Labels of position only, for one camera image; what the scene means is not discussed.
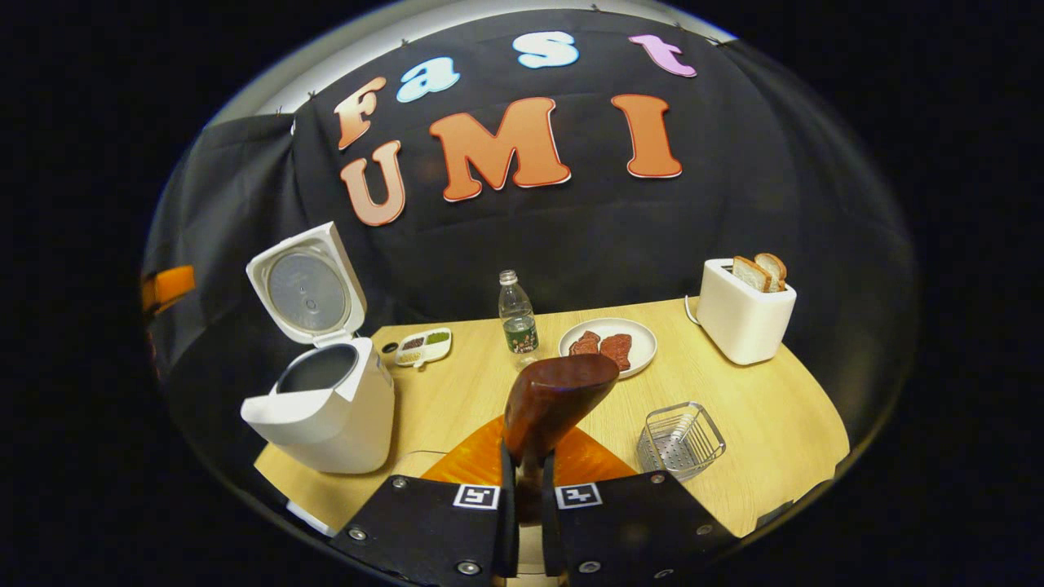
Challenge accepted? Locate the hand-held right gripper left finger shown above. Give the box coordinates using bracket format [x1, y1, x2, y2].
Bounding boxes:
[330, 416, 519, 587]

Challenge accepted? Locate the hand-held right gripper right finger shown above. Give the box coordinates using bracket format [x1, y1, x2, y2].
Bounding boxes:
[542, 424, 739, 587]

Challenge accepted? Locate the brown wooden spoon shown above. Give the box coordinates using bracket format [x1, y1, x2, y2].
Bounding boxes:
[502, 353, 621, 523]

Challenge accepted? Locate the metal wire chopstick holder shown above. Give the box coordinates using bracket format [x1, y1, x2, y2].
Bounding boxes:
[636, 401, 727, 482]

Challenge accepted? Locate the white rice cooker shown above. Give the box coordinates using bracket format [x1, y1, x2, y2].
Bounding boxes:
[241, 222, 396, 475]

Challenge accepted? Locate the white divided grain dish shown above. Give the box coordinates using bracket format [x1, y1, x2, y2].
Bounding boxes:
[394, 328, 453, 369]

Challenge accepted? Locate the clear plastic water bottle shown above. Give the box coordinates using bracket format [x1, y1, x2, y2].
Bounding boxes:
[498, 270, 540, 372]

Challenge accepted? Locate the white round plate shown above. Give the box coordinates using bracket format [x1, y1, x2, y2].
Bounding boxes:
[559, 317, 658, 380]

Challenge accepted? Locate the white toaster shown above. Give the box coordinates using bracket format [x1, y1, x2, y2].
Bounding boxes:
[696, 258, 798, 365]

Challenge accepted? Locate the black backdrop cloth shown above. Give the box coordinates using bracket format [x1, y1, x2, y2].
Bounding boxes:
[143, 8, 918, 457]

